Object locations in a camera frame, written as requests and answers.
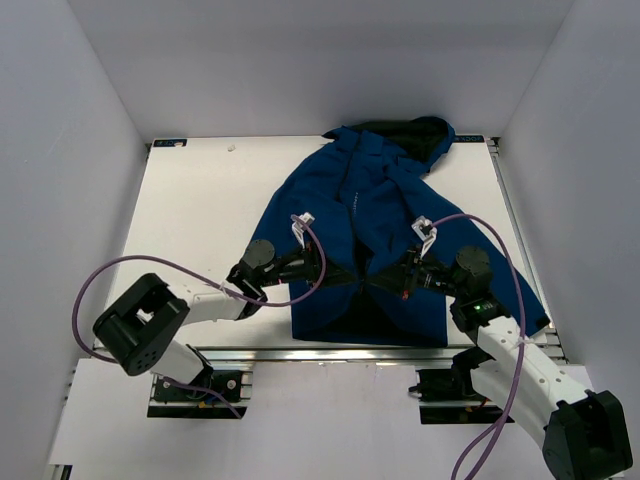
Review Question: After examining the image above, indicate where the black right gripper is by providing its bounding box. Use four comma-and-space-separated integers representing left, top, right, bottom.
365, 243, 465, 299

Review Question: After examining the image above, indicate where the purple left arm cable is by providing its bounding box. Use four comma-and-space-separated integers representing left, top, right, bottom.
72, 213, 327, 419

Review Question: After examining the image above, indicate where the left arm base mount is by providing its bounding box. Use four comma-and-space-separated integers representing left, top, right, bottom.
147, 363, 253, 420

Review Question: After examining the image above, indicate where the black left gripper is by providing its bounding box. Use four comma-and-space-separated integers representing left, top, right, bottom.
258, 240, 357, 291

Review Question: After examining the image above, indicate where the blue table label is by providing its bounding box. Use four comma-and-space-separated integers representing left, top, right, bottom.
453, 135, 485, 143
152, 139, 187, 148

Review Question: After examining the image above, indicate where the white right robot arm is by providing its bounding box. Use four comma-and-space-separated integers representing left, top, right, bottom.
373, 216, 633, 479

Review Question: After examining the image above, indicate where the left blue table label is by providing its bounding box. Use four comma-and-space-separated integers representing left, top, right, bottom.
152, 139, 187, 148

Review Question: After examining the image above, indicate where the blue and black jacket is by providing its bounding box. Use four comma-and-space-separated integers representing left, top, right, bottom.
254, 117, 549, 347

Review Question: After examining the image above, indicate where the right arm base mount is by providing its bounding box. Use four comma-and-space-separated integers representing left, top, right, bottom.
408, 369, 502, 425

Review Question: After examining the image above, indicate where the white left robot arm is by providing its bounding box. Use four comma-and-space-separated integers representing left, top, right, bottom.
93, 213, 355, 399

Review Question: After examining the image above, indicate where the right blue table label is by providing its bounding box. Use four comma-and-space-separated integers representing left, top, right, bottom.
453, 135, 485, 143

